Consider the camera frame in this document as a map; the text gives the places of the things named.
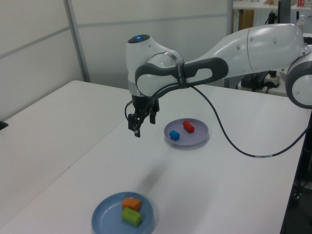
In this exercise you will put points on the blue plate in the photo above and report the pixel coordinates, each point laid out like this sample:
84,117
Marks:
107,219

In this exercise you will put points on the clear plastic bottle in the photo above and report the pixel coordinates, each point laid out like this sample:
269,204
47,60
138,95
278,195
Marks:
301,23

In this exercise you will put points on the brown wooden cabinet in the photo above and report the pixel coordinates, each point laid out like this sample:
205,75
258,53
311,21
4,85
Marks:
245,20

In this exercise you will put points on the black monitor stand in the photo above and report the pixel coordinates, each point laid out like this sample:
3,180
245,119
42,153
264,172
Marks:
271,18

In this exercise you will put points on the dark table side frame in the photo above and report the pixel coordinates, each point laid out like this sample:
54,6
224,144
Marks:
306,158

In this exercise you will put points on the red cylinder block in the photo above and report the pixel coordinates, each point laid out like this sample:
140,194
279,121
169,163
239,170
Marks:
189,126

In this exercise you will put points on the black monitor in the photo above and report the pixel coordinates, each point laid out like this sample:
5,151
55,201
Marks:
284,12

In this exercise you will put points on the blue block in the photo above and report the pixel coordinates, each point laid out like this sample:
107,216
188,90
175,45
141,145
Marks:
174,134

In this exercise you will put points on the orange block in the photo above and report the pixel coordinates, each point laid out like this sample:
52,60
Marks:
131,203

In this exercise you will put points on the green block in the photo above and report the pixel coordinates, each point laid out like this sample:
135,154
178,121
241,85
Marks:
131,216

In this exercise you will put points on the small red box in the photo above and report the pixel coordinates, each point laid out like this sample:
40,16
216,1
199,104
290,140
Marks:
301,2

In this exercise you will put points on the purple plate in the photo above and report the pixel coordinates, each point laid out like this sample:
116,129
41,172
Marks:
195,139

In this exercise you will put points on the black clamp base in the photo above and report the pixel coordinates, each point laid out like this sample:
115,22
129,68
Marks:
3,125

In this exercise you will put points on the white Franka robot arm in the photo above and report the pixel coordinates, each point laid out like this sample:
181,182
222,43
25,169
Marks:
268,46

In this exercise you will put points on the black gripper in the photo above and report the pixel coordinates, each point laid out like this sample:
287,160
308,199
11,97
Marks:
145,104

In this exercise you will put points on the black box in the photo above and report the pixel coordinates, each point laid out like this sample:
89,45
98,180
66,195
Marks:
252,81

